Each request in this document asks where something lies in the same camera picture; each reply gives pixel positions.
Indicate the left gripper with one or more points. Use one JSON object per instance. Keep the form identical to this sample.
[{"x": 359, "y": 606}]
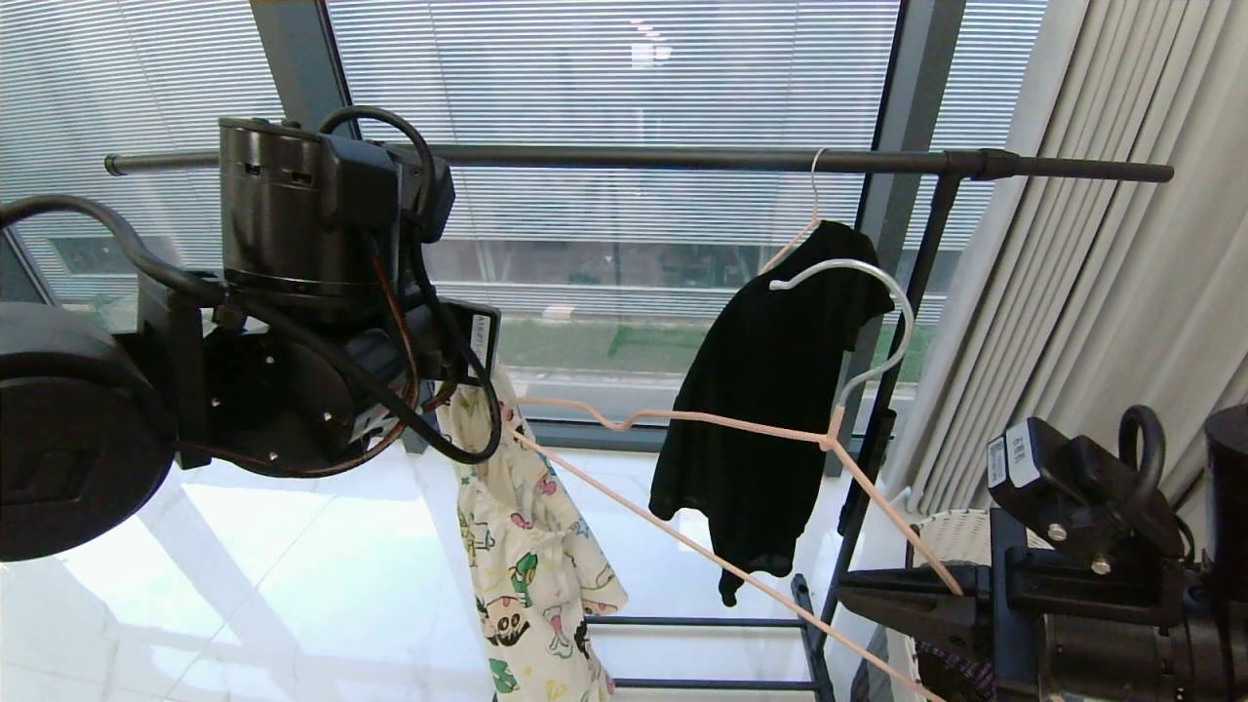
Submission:
[{"x": 468, "y": 341}]

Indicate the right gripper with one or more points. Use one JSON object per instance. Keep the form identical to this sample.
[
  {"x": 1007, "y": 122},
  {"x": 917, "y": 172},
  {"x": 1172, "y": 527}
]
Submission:
[{"x": 1014, "y": 634}]

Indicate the pink clothes hanger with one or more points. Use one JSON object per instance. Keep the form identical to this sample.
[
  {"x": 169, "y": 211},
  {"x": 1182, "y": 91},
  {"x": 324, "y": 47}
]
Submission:
[
  {"x": 811, "y": 195},
  {"x": 682, "y": 417}
]

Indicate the cream printed garment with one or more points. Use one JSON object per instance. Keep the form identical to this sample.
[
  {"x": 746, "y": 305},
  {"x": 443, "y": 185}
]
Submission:
[{"x": 526, "y": 565}]

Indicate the black garment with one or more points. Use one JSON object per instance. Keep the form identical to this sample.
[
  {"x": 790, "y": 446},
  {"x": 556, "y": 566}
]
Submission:
[{"x": 760, "y": 409}]

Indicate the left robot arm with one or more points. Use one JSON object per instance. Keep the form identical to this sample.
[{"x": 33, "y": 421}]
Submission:
[{"x": 78, "y": 429}]

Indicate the white laundry basket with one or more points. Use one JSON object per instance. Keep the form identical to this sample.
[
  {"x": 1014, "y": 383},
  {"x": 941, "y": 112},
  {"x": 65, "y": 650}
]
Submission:
[{"x": 951, "y": 531}]

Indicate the black clothes rack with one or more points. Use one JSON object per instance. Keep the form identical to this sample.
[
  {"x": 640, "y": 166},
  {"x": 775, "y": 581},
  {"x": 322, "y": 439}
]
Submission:
[{"x": 634, "y": 158}]

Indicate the window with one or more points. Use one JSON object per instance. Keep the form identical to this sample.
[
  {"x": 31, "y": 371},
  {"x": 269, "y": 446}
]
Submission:
[{"x": 634, "y": 78}]

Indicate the beige curtain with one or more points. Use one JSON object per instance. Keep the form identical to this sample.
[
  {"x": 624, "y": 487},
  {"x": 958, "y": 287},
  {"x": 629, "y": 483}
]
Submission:
[{"x": 1121, "y": 292}]

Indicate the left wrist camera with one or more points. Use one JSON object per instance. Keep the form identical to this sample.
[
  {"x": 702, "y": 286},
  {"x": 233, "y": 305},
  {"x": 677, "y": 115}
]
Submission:
[{"x": 429, "y": 195}]

